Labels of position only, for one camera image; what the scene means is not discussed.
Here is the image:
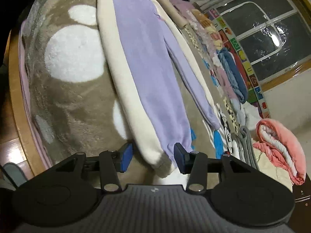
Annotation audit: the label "dark wooden wardrobe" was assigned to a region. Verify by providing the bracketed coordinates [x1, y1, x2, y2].
[291, 179, 311, 205]

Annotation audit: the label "pink quilt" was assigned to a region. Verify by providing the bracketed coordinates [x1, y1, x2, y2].
[252, 119, 307, 186]

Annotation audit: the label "cream quilt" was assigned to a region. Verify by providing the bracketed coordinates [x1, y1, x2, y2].
[253, 148, 294, 190]

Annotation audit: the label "beige folded cloth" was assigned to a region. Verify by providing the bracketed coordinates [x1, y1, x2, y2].
[143, 0, 188, 29]

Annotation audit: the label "window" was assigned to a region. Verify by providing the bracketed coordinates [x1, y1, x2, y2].
[216, 0, 311, 83]

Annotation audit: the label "grey slipper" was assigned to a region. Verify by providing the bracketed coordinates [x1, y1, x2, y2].
[3, 162, 28, 188]

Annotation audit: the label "white crumpled cloth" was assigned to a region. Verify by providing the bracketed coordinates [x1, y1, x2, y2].
[243, 101, 264, 125]

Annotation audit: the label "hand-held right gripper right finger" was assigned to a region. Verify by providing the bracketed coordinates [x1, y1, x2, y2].
[174, 142, 259, 195]

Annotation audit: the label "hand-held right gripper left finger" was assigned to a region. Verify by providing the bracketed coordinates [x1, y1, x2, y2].
[50, 142, 134, 194]

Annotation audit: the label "colourful printed headboard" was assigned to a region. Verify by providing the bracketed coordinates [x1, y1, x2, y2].
[208, 8, 272, 120]

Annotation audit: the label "wooden bed frame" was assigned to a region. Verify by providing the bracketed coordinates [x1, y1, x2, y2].
[8, 29, 45, 176]

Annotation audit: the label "white folded cloth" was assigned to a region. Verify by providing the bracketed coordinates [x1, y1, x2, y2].
[229, 140, 244, 161]

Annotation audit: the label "grey folded clothes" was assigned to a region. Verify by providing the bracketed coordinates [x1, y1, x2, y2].
[237, 125, 259, 170]

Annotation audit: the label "cream fleece garment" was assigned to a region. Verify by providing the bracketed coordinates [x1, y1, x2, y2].
[96, 0, 216, 179]

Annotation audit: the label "cartoon mouse printed blanket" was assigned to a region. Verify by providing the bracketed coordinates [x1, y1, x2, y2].
[20, 0, 246, 193]

